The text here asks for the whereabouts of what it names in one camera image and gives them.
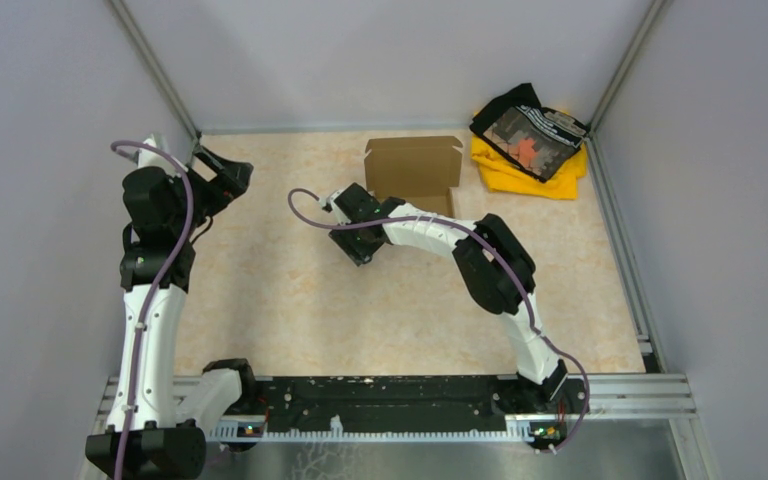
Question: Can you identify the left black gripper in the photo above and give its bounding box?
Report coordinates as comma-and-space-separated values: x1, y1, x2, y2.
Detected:
166, 145, 252, 237

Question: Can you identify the brown cardboard box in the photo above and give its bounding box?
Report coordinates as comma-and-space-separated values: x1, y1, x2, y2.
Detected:
364, 136, 463, 217

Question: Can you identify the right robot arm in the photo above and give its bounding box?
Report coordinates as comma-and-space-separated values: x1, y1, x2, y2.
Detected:
320, 183, 568, 412

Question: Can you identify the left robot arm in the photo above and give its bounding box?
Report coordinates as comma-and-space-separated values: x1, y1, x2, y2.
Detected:
85, 140, 260, 479

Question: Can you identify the yellow folded cloth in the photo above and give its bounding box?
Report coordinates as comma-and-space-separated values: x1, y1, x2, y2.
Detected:
469, 105, 590, 200

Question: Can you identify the black printed folded shirt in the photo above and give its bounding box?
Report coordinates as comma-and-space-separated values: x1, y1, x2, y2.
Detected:
469, 83, 590, 183

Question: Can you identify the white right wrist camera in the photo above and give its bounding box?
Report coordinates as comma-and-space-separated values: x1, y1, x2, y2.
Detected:
319, 188, 351, 225

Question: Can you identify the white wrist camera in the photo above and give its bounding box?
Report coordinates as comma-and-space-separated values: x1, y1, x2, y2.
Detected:
319, 188, 351, 225
137, 133, 189, 177

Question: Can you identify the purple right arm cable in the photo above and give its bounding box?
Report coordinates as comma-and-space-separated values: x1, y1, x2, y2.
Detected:
287, 188, 591, 454

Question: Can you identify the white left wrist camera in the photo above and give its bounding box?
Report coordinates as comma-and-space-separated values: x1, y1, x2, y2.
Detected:
137, 133, 189, 177

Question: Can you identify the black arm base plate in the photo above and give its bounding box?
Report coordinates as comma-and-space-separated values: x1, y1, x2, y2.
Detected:
227, 374, 584, 433

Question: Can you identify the aluminium front rail frame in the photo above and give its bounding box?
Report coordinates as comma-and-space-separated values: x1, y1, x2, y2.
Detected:
95, 374, 698, 444

